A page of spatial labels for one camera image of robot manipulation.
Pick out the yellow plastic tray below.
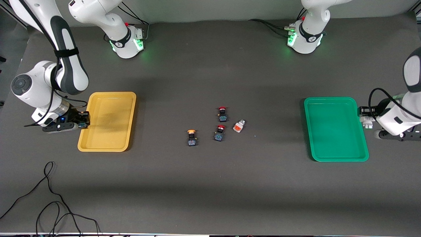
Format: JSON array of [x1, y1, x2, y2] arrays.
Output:
[[77, 92, 137, 152]]

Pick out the green plastic tray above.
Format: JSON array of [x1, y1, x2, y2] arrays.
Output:
[[304, 97, 369, 162]]

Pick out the dark grey table mat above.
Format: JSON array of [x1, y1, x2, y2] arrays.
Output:
[[0, 15, 421, 236]]

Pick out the black left arm wrist cable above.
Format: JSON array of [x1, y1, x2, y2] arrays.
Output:
[[368, 88, 421, 121]]

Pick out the black arm wrist cable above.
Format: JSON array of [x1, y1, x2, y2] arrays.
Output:
[[368, 88, 421, 121], [20, 0, 88, 128]]

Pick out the black right arm wrist cable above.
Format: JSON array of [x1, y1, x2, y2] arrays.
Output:
[[20, 0, 88, 128]]

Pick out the loose black cable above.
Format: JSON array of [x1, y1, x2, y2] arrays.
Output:
[[0, 161, 101, 237]]

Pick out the black right arm base cables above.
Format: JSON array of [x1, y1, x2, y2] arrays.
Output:
[[104, 3, 150, 42]]

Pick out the black arm base cables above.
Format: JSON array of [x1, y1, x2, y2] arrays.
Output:
[[104, 3, 150, 42], [248, 7, 308, 37]]

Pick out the black left arm base cables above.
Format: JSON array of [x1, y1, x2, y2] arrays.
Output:
[[248, 7, 308, 37]]

